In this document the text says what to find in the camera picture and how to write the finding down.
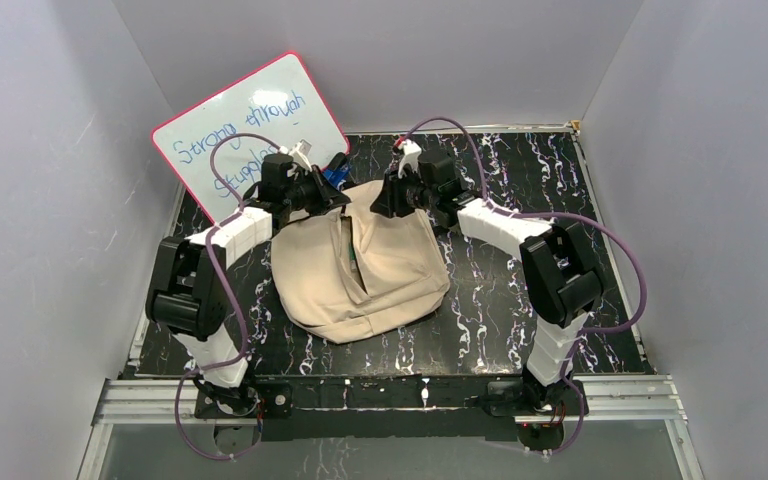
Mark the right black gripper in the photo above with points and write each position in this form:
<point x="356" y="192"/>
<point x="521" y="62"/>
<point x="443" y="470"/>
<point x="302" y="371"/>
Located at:
<point x="385" y="203"/>

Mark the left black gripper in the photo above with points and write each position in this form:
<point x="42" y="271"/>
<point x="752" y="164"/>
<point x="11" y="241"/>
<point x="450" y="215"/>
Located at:
<point x="321" y="196"/>

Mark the beige backpack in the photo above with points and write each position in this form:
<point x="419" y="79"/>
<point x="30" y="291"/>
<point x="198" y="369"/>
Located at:
<point x="401" y="276"/>

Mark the green white glue stick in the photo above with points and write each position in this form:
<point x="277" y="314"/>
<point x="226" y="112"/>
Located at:
<point x="353" y="265"/>

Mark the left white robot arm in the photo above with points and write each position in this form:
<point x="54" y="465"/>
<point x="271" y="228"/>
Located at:
<point x="189" y="291"/>

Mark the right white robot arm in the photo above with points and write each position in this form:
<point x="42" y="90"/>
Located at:
<point x="562" y="275"/>

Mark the pink framed whiteboard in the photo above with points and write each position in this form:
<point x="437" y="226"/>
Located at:
<point x="217" y="146"/>

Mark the black base frame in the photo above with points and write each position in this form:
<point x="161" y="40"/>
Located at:
<point x="505" y="408"/>

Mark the aluminium rail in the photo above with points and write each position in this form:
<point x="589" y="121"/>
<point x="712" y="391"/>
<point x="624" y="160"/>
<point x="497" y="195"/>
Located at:
<point x="609" y="397"/>

